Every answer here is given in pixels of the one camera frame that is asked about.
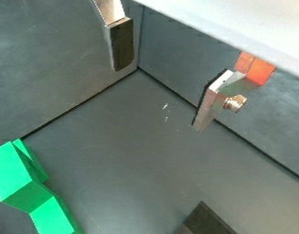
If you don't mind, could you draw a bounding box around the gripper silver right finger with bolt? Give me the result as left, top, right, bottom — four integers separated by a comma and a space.
193, 52, 276, 131

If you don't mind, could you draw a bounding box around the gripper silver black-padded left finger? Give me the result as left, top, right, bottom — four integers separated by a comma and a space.
91, 0, 136, 71

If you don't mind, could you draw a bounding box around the black angle bracket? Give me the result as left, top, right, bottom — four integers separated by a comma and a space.
174, 202, 238, 234

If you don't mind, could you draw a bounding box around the green zigzag block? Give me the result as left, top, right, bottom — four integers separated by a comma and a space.
0, 139, 85, 234

